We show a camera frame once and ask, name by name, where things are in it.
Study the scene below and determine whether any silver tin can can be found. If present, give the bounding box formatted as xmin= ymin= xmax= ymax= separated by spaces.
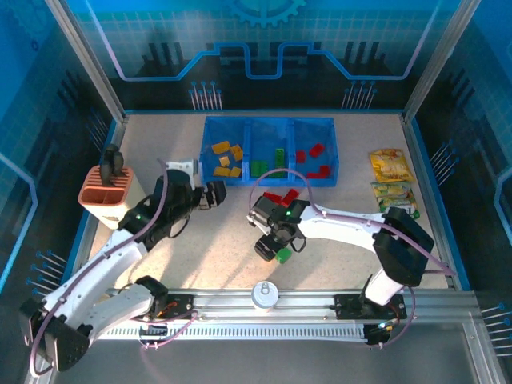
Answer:
xmin=250 ymin=281 xmax=279 ymax=311

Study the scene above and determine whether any cream knife block orange top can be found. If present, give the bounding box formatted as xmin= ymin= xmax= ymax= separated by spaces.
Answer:
xmin=78 ymin=166 xmax=153 ymax=231

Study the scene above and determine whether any blue plastic bin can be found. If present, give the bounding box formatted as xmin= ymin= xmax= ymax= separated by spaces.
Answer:
xmin=244 ymin=118 xmax=298 ymax=187
xmin=291 ymin=117 xmax=340 ymax=187
xmin=199 ymin=116 xmax=251 ymax=187

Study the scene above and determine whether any green snack bag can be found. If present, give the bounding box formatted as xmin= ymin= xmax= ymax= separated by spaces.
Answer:
xmin=371 ymin=180 xmax=421 ymax=219

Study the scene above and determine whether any yellow snack bag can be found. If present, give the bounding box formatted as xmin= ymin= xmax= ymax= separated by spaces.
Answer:
xmin=368 ymin=148 xmax=414 ymax=184

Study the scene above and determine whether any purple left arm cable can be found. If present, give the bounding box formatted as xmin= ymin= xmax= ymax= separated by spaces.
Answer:
xmin=30 ymin=158 xmax=201 ymax=378

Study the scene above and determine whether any aluminium mounting rail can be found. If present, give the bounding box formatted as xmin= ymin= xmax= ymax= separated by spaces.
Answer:
xmin=102 ymin=288 xmax=477 ymax=321

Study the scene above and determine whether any black knife handle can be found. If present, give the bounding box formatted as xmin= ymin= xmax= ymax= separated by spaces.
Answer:
xmin=111 ymin=150 xmax=126 ymax=177
xmin=102 ymin=144 xmax=117 ymax=186

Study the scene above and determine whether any white slotted cable duct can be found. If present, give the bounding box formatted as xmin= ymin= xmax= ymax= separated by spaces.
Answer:
xmin=98 ymin=322 xmax=368 ymax=342

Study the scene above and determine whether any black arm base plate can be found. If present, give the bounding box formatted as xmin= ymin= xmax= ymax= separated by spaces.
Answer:
xmin=151 ymin=294 xmax=196 ymax=320
xmin=334 ymin=294 xmax=407 ymax=320

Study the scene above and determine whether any aluminium frame post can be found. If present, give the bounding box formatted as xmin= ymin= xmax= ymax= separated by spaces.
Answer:
xmin=402 ymin=0 xmax=483 ymax=123
xmin=43 ymin=0 xmax=128 ymax=123

